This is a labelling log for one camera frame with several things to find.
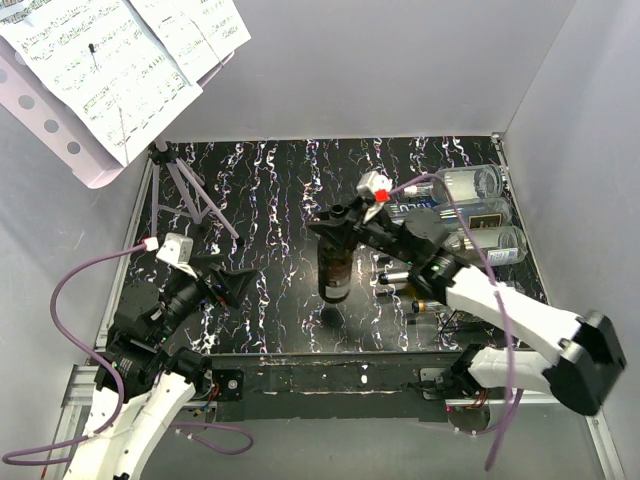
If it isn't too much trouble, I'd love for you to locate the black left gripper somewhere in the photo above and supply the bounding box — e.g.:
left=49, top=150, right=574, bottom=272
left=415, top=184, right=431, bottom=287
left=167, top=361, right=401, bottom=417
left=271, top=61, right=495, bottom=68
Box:
left=152, top=253, right=257, bottom=342

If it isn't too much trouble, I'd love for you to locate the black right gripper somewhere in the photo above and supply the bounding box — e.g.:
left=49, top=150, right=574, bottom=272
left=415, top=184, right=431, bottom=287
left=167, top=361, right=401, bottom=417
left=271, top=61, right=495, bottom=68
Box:
left=307, top=192, right=419, bottom=266

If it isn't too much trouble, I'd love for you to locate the dark brown wine bottle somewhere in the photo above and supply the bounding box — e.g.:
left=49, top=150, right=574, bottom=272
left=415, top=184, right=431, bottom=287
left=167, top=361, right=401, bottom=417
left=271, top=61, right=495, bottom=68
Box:
left=317, top=237, right=356, bottom=304

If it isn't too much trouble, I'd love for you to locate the clear bottle black cork cap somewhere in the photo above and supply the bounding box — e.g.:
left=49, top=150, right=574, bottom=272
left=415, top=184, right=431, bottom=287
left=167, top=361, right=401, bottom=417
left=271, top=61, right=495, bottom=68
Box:
left=444, top=225, right=528, bottom=267

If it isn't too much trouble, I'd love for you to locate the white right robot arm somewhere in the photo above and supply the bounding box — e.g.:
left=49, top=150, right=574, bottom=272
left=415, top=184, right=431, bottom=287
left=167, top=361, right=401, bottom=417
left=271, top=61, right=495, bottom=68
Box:
left=308, top=198, right=626, bottom=416

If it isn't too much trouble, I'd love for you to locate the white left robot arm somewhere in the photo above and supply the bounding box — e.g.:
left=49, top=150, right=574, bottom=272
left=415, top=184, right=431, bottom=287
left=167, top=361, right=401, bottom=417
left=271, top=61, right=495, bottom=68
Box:
left=65, top=255, right=257, bottom=479

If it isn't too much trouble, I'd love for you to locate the green wine bottle silver neck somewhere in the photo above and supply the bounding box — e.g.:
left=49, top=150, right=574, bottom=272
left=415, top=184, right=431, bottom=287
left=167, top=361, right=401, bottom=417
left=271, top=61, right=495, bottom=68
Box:
left=377, top=271, right=413, bottom=290

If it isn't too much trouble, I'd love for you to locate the blue clear tall bottle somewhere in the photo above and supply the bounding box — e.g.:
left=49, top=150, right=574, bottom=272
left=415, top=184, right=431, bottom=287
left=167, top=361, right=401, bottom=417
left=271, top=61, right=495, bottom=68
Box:
left=368, top=197, right=512, bottom=234

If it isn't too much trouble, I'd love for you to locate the clear square bottle white label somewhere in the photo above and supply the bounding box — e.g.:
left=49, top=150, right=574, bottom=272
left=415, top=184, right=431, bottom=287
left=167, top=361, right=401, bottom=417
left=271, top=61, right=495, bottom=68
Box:
left=403, top=165, right=503, bottom=204

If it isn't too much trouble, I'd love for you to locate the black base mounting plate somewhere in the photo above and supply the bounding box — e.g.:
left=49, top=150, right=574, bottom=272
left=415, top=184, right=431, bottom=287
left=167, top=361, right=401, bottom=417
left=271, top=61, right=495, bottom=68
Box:
left=89, top=352, right=531, bottom=426

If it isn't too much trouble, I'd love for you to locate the small sheet music page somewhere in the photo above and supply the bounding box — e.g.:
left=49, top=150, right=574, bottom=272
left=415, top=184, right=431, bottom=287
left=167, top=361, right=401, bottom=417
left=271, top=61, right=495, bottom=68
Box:
left=131, top=0, right=251, bottom=84

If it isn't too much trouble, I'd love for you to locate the large sheet music page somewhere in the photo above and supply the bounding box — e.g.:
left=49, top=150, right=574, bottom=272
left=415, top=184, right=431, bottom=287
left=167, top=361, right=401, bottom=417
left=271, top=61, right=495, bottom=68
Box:
left=1, top=1, right=202, bottom=166

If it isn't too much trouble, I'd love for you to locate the lilac music stand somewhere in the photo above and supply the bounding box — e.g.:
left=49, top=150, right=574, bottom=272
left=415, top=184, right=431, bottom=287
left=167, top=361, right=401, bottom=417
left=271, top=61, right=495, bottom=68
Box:
left=1, top=40, right=244, bottom=245

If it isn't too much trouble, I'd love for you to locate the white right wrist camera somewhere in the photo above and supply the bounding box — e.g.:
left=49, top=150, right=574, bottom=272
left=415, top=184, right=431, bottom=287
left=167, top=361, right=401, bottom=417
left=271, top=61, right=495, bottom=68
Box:
left=356, top=171, right=393, bottom=224

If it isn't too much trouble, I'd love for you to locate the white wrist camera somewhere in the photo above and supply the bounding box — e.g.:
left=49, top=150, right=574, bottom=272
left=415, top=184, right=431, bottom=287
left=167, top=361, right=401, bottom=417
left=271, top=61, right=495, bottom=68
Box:
left=356, top=171, right=393, bottom=224
left=156, top=233, right=196, bottom=277

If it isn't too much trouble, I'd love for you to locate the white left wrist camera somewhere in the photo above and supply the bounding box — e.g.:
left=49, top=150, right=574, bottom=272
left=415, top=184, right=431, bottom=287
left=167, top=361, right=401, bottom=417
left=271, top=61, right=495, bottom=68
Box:
left=156, top=233, right=196, bottom=277

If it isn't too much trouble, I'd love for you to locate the purple floor cable loop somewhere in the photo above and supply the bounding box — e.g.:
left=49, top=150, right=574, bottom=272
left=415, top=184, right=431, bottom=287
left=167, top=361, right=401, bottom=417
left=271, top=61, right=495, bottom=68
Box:
left=172, top=419, right=255, bottom=455

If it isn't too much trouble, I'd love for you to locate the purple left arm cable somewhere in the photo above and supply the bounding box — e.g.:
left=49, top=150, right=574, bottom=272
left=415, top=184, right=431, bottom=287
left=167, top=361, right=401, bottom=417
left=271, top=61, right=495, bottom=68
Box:
left=0, top=239, right=159, bottom=466

